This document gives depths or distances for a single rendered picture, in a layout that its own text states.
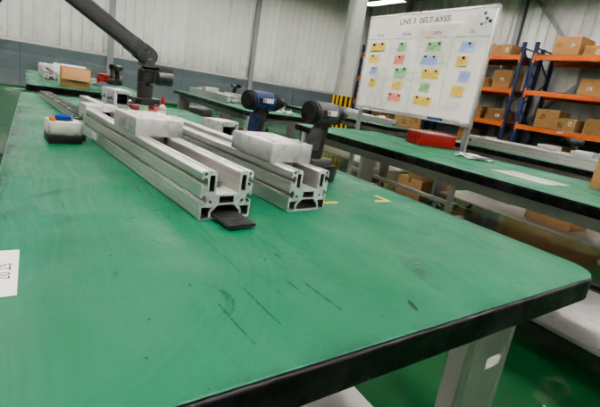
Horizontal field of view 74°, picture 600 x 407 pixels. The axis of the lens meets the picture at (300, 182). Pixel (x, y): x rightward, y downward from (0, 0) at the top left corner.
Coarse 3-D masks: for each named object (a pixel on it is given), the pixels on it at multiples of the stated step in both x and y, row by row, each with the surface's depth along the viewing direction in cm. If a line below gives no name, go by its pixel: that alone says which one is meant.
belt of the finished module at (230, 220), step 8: (216, 208) 71; (224, 208) 72; (216, 216) 67; (224, 216) 67; (232, 216) 68; (240, 216) 69; (224, 224) 64; (232, 224) 64; (240, 224) 65; (248, 224) 65
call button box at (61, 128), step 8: (48, 120) 104; (56, 120) 105; (64, 120) 107; (72, 120) 110; (48, 128) 104; (56, 128) 105; (64, 128) 106; (72, 128) 107; (80, 128) 109; (48, 136) 105; (56, 136) 106; (64, 136) 107; (72, 136) 108; (80, 136) 109; (80, 144) 110
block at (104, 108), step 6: (84, 102) 129; (84, 108) 124; (96, 108) 124; (102, 108) 125; (108, 108) 127; (114, 108) 128; (84, 114) 124; (108, 114) 129; (84, 120) 124; (84, 126) 124; (84, 132) 124
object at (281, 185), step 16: (192, 128) 125; (208, 128) 122; (208, 144) 105; (224, 144) 96; (240, 160) 91; (256, 160) 86; (256, 176) 86; (272, 176) 82; (288, 176) 78; (304, 176) 85; (320, 176) 82; (256, 192) 86; (272, 192) 82; (288, 192) 78; (304, 192) 84; (320, 192) 83; (288, 208) 78; (304, 208) 81; (320, 208) 84
